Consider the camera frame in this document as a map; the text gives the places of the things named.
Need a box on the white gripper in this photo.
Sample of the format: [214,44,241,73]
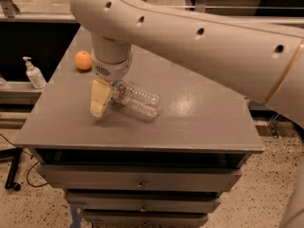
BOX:
[90,49,132,118]

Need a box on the clear plastic water bottle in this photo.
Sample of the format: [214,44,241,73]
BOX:
[111,80,161,119]

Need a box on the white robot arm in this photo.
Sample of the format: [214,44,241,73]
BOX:
[70,0,304,127]

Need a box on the white pump dispenser bottle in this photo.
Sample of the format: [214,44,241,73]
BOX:
[23,56,47,89]

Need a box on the orange fruit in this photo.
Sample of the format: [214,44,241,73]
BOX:
[74,50,92,71]

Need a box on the grey drawer cabinet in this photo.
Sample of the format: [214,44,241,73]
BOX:
[13,25,264,228]

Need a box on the top grey drawer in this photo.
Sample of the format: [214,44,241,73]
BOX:
[37,164,241,192]

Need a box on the grey drawer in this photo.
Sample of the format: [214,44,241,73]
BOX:
[82,211,208,228]
[66,192,220,213]
[37,164,241,192]

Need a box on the black stand leg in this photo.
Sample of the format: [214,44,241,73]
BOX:
[0,148,22,191]

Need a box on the middle grey drawer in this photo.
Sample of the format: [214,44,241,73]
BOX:
[66,192,220,213]

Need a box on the bottom grey drawer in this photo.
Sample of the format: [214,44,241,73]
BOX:
[82,211,208,228]

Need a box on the black floor cable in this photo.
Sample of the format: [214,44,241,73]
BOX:
[0,133,48,189]

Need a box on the metal railing frame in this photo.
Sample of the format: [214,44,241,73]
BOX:
[0,0,304,27]

